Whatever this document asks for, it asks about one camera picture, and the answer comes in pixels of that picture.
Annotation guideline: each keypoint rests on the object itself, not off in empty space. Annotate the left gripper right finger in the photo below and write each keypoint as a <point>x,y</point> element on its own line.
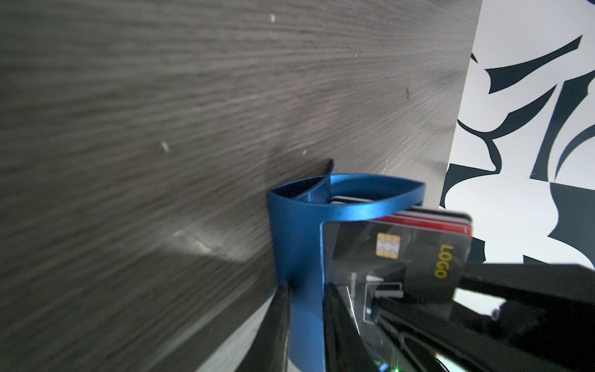
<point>545,324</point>

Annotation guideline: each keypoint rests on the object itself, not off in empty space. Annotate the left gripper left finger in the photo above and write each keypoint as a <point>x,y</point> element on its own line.
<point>270,348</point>

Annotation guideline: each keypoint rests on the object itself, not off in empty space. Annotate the black LOGO card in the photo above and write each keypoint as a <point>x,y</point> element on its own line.
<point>368,261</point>

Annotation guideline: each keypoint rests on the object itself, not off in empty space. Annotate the blue card box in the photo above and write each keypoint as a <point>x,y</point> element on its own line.
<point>298,212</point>

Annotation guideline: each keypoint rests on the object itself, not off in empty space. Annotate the red striped card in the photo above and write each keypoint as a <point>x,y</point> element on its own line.
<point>436,219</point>

